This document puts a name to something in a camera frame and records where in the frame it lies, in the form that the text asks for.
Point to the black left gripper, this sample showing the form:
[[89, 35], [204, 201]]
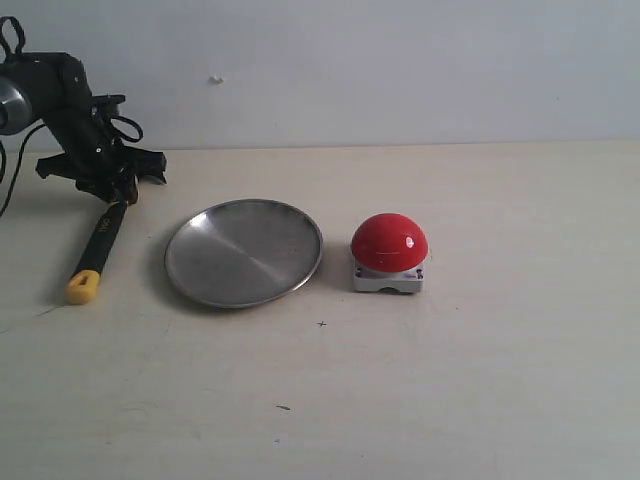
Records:
[[92, 134]]

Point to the yellow black claw hammer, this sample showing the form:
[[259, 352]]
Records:
[[83, 284]]

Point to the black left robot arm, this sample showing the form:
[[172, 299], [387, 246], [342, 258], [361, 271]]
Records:
[[31, 87]]

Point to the red dome push button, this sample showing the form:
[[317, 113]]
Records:
[[388, 252]]

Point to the round steel plate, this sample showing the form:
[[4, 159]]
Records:
[[243, 253]]

